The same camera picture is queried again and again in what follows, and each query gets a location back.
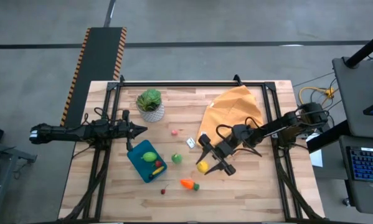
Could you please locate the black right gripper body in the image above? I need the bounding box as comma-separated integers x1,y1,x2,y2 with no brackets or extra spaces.
199,134,237,176

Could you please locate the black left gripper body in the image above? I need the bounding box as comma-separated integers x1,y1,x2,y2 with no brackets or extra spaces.
120,109,136,152

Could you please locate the orange toy carrot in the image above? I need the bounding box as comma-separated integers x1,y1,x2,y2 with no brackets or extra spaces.
179,179,201,191

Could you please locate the teal plastic tupperware container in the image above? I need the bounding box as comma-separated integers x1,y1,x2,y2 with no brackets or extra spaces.
126,139,168,184

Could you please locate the succulent in white patterned pot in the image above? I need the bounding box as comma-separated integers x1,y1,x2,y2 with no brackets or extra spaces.
135,88,166,123

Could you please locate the orange waffle cloth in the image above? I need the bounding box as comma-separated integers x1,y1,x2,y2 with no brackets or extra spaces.
196,85,264,149

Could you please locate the black hazard-striped ramp mat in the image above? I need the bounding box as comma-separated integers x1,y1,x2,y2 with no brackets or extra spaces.
60,27,128,130

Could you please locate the white paper sheet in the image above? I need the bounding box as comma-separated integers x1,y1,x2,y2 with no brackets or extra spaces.
309,133,324,168

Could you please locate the grey side cart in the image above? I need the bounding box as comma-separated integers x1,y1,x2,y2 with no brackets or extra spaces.
0,139,37,224

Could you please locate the backlit black keyboard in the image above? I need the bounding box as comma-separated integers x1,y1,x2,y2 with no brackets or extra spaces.
349,146,373,184

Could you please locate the black cart top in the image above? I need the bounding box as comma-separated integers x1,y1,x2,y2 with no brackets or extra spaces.
331,57,373,139

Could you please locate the dark grey keyboard desk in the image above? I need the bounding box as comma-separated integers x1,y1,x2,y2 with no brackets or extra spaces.
306,119,373,216

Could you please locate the black round pole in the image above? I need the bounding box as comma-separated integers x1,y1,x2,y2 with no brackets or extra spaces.
344,28,373,68

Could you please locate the black metal rig frame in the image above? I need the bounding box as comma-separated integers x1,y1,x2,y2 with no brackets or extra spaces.
60,74,327,224

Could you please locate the yellow floor cable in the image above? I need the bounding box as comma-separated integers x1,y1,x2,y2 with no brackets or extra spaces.
298,86,336,105

